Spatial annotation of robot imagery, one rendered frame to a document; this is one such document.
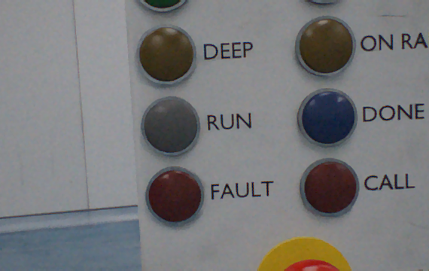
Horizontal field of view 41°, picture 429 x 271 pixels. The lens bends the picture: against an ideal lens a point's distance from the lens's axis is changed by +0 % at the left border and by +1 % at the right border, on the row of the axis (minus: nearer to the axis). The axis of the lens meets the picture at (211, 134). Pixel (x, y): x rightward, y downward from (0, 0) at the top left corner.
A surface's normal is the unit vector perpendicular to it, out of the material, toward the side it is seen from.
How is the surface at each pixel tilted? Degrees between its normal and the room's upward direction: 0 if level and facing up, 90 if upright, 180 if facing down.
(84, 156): 90
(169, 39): 87
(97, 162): 90
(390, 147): 90
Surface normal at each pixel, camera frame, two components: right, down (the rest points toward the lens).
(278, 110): 0.03, 0.10
